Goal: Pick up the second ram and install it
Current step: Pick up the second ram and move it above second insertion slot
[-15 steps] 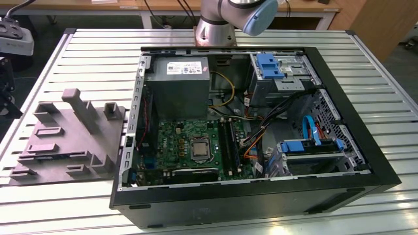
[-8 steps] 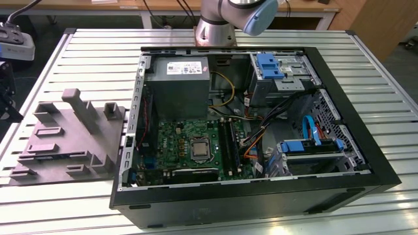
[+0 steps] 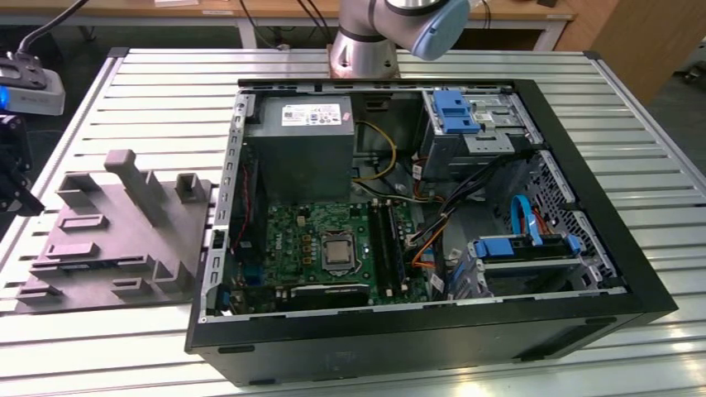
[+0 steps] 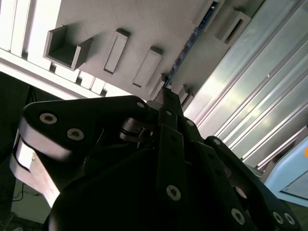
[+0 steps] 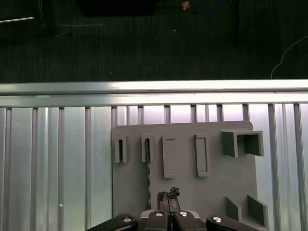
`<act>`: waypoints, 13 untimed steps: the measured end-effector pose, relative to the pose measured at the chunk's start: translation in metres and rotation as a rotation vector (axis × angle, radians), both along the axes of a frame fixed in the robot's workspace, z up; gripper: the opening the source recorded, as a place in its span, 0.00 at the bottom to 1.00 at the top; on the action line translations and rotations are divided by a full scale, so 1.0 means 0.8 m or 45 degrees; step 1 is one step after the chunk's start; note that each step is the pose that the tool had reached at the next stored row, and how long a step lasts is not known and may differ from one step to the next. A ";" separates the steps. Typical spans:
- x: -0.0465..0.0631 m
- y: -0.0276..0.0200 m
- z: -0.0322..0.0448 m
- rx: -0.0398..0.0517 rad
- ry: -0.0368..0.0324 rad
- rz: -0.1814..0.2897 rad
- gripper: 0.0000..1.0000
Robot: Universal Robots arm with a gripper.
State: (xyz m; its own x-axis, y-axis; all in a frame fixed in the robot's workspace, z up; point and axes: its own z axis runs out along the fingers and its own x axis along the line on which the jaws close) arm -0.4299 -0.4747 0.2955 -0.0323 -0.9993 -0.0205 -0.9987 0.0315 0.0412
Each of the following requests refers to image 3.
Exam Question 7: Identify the grey power supply unit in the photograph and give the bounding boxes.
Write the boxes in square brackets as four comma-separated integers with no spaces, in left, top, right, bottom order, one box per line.
[241,95,357,208]

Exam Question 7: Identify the hard disk in blue carrier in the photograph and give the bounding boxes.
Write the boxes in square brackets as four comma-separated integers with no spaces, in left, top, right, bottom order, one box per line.
[472,233,583,262]

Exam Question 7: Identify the black PC case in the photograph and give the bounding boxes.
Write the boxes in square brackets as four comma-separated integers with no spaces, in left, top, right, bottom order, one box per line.
[182,78,679,388]

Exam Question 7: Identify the red orange power wires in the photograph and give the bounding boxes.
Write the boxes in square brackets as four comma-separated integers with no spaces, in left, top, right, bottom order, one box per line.
[407,155,448,272]

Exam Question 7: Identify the blue plastic drive bracket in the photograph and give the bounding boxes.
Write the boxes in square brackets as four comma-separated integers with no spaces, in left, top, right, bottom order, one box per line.
[432,89,480,136]

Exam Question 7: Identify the silver CPU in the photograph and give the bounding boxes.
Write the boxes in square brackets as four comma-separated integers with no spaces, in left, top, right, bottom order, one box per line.
[323,241,355,266]

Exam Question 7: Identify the blue SATA cable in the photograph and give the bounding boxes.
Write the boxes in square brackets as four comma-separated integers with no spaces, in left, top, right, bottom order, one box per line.
[509,194,544,247]

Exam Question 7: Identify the yellow power wires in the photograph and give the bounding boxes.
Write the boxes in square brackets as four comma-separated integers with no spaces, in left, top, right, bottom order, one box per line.
[352,119,397,182]

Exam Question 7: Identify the wooden desk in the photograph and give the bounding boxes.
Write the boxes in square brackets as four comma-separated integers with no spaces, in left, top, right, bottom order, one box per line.
[0,0,577,51]

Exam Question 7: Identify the blue empty disk carrier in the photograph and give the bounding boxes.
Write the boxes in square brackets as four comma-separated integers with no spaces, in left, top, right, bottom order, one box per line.
[444,247,487,301]

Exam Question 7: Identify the white green black wires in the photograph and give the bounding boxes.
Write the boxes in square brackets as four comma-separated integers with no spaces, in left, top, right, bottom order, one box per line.
[352,179,441,204]

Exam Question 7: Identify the black graphics card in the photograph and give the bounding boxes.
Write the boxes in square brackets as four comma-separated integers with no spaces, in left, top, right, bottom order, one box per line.
[275,280,372,311]

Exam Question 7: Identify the RAM slot with white clips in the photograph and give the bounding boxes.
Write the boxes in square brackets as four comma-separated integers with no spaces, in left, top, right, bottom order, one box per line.
[372,199,393,294]

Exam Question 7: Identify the metal drive cage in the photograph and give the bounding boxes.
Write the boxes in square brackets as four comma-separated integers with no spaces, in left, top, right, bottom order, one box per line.
[421,88,544,179]

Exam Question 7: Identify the wooden cabinet panel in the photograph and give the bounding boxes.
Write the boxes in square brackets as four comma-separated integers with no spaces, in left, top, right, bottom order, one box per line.
[556,0,706,107]

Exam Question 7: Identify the CPU socket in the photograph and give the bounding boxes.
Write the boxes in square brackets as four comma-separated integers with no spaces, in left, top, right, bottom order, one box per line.
[316,230,365,279]

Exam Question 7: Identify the black chair base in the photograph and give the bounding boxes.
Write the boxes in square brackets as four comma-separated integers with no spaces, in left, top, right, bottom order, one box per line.
[672,49,706,86]

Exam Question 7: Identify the green motherboard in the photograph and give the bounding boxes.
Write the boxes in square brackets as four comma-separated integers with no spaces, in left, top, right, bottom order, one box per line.
[222,198,436,315]

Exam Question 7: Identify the metal disk bay cage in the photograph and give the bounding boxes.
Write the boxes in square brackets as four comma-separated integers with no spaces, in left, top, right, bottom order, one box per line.
[465,235,630,299]

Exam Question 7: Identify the grey parts rack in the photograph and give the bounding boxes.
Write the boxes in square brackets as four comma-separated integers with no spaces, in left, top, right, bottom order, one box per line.
[14,148,218,318]

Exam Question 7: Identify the black camera cable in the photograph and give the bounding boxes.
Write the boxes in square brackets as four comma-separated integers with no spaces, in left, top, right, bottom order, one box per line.
[17,0,90,57]

